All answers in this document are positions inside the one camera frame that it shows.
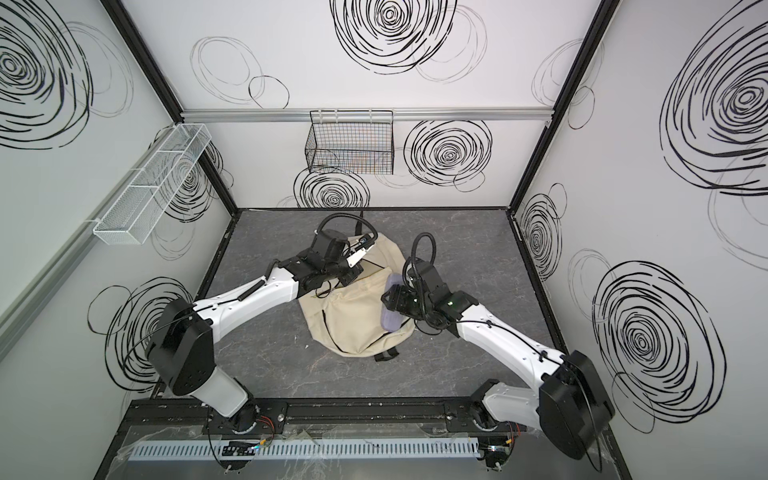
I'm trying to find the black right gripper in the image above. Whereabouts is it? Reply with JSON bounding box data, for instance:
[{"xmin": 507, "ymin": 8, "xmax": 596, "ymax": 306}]
[{"xmin": 380, "ymin": 283, "xmax": 436, "ymax": 319}]

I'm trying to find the purple pencil case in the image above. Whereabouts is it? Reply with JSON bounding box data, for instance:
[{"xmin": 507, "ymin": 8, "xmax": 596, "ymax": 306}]
[{"xmin": 380, "ymin": 273, "xmax": 409, "ymax": 332}]

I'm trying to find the cream canvas backpack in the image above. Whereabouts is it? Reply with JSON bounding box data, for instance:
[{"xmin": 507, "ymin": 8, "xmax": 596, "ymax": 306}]
[{"xmin": 297, "ymin": 212, "xmax": 415, "ymax": 362}]

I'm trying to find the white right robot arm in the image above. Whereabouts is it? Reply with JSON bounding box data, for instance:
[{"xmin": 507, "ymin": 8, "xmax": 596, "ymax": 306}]
[{"xmin": 381, "ymin": 259, "xmax": 615, "ymax": 460}]

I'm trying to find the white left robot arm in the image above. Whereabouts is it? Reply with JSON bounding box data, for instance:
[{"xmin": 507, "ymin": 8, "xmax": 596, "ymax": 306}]
[{"xmin": 145, "ymin": 229, "xmax": 378, "ymax": 434}]

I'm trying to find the black wire wall basket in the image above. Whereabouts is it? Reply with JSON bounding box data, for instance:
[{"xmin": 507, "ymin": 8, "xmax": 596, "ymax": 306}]
[{"xmin": 304, "ymin": 109, "xmax": 395, "ymax": 175}]

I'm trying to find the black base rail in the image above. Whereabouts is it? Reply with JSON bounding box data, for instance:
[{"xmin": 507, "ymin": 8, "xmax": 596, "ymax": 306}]
[{"xmin": 121, "ymin": 397, "xmax": 521, "ymax": 436}]

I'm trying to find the white slotted cable duct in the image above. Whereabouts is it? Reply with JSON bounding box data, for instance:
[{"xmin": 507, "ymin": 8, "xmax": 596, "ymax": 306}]
[{"xmin": 128, "ymin": 438, "xmax": 481, "ymax": 461}]

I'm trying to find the white mesh wall shelf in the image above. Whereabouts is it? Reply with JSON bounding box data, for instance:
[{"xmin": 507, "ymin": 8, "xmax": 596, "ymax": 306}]
[{"xmin": 93, "ymin": 123, "xmax": 211, "ymax": 246}]

